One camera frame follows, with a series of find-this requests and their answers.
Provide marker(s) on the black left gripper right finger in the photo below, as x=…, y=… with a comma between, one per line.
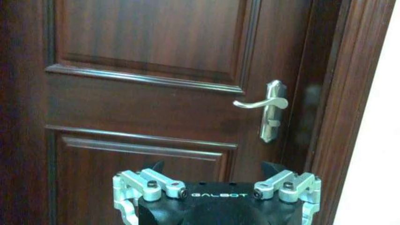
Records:
x=294, y=185

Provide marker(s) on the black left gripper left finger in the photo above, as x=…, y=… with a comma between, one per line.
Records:
x=138, y=185

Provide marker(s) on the dark brown wooden door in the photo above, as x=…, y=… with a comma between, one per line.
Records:
x=150, y=93

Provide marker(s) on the dark brown door frame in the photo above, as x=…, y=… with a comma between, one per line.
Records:
x=343, y=105

